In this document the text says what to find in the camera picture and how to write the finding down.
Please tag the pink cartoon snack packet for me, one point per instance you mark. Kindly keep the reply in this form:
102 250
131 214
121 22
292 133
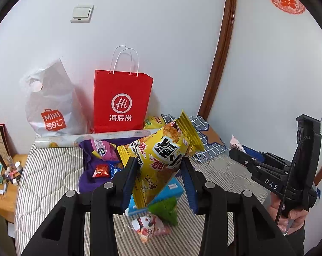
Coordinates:
150 226

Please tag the purple fabric bag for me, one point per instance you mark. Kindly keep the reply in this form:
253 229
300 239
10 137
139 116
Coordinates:
87 181

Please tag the white door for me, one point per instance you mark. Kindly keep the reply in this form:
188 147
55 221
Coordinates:
270 72

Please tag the red paper-cut decoration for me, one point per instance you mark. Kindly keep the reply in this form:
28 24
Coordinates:
287 0

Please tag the white and pink snack packet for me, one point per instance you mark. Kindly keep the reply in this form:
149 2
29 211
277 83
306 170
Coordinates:
236 143

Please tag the yellow snack packet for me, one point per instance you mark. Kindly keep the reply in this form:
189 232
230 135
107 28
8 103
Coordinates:
161 160

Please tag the light blue snack packet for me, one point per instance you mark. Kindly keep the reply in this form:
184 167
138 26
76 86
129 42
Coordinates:
171 189

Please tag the person's right forearm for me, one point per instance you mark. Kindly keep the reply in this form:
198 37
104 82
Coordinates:
296 242

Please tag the patterned wrapping paper roll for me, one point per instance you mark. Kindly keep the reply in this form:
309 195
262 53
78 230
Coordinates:
65 140

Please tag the red snack packet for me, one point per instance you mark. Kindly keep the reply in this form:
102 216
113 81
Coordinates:
101 171

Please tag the yellow green chips bag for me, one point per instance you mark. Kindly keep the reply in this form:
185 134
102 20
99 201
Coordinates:
153 122

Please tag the person's right hand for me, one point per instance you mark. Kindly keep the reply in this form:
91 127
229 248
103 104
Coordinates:
294 218

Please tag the small blue candy packet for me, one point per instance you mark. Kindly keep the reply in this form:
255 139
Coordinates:
115 170

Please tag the striped quilted mattress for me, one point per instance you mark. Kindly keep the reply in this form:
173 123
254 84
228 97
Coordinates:
51 170

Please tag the green snack packet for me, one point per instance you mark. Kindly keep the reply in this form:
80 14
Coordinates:
165 209

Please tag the brown wooden door frame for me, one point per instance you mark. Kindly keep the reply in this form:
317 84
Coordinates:
222 45

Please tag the white plastic bag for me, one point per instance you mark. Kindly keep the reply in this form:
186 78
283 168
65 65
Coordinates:
54 98

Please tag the wooden nightstand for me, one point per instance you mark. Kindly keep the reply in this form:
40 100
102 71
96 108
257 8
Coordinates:
6 202

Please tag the white light switch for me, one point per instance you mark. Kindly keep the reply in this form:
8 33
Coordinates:
81 13

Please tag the red paper bag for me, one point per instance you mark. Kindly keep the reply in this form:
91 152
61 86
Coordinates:
118 90

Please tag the large pink snack packet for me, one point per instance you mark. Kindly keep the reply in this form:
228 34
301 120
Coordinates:
105 150

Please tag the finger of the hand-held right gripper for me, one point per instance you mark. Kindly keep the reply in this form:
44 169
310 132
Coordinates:
242 157
254 152

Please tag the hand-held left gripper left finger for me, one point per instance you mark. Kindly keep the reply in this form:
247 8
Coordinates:
129 181

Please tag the blue checked fabric bag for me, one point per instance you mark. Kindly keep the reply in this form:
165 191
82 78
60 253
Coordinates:
211 144

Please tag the cluster of small bottles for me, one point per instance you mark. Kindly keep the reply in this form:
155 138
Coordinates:
13 173

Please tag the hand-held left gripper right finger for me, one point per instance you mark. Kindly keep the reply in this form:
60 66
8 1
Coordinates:
190 186

